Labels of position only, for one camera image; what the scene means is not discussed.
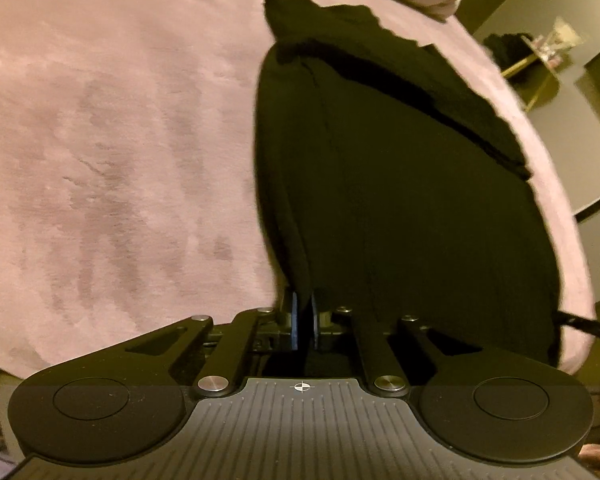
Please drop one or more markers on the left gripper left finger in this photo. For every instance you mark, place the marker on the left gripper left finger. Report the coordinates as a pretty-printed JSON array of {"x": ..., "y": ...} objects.
[{"x": 291, "y": 317}]

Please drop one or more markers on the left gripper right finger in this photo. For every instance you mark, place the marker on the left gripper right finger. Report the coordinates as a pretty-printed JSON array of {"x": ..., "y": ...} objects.
[{"x": 322, "y": 318}]

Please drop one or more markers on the black garment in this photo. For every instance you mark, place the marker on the black garment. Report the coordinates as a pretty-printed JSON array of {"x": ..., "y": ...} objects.
[{"x": 384, "y": 178}]

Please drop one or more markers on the purple bed cover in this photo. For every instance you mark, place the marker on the purple bed cover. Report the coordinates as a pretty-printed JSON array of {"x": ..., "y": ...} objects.
[{"x": 128, "y": 185}]

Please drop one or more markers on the yellow side table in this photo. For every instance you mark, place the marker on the yellow side table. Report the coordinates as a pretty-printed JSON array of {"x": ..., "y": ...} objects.
[{"x": 535, "y": 77}]

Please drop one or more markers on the cream paper bag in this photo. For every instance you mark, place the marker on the cream paper bag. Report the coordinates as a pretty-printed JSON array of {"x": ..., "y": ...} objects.
[{"x": 563, "y": 37}]

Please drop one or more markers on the black cloth on table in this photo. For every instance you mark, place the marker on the black cloth on table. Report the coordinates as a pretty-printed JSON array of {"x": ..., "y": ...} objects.
[{"x": 508, "y": 49}]

